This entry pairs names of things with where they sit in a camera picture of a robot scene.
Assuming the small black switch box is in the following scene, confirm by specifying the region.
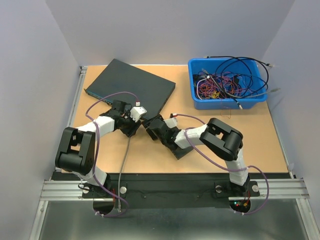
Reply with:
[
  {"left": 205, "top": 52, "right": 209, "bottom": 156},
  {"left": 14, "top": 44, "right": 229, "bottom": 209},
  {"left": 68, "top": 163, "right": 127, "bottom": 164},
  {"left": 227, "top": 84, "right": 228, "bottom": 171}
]
[{"left": 171, "top": 146, "right": 194, "bottom": 160}]

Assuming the black ethernet cable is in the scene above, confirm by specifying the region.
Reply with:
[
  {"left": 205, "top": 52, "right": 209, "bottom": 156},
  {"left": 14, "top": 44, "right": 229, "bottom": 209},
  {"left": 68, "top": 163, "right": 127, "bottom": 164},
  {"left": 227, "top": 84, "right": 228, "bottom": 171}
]
[{"left": 203, "top": 55, "right": 278, "bottom": 97}]

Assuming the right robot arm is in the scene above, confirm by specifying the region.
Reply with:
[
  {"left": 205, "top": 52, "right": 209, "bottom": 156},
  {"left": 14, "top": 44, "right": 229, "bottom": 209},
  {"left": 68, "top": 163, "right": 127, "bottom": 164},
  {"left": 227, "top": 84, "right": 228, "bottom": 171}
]
[{"left": 142, "top": 113, "right": 250, "bottom": 195}]

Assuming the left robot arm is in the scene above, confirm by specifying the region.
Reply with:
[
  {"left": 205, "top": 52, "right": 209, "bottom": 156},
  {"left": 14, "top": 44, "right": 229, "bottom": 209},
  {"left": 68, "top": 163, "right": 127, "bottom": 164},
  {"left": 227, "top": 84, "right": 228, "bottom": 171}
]
[{"left": 55, "top": 100, "right": 147, "bottom": 197}]

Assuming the blue plastic bin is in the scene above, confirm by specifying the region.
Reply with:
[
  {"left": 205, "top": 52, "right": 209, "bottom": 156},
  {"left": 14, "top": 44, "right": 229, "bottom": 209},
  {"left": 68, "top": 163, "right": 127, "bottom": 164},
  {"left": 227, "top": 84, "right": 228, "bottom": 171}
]
[{"left": 188, "top": 56, "right": 270, "bottom": 110}]

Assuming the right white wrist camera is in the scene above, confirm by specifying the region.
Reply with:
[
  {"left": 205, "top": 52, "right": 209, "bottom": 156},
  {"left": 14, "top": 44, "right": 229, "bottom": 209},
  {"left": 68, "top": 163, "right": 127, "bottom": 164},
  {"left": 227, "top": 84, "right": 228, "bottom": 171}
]
[{"left": 164, "top": 113, "right": 178, "bottom": 129}]

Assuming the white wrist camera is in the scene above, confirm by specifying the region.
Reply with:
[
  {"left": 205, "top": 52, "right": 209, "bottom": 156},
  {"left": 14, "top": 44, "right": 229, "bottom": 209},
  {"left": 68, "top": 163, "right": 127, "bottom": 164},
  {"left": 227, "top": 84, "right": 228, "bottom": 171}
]
[
  {"left": 130, "top": 101, "right": 147, "bottom": 123},
  {"left": 164, "top": 113, "right": 178, "bottom": 129}
]

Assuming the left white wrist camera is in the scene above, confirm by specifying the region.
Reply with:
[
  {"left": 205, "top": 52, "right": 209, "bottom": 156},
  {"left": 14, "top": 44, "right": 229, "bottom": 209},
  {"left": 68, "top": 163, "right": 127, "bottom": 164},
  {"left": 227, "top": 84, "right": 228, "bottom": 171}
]
[{"left": 130, "top": 101, "right": 147, "bottom": 123}]

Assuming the large black network switch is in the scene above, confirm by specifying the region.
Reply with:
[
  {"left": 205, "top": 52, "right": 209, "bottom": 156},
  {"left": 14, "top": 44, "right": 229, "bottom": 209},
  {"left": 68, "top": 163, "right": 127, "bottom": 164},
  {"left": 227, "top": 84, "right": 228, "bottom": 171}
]
[{"left": 85, "top": 59, "right": 176, "bottom": 120}]

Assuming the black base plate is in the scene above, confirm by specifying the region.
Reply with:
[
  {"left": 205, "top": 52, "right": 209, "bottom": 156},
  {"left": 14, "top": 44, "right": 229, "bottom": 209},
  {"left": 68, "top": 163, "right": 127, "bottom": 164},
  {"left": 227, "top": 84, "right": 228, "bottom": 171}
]
[{"left": 78, "top": 173, "right": 260, "bottom": 213}]

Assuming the tangled coloured wires bundle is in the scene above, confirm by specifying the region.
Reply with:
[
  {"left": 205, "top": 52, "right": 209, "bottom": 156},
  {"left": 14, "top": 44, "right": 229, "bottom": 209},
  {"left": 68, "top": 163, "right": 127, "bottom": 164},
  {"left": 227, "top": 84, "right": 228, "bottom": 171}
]
[{"left": 192, "top": 68, "right": 258, "bottom": 101}]

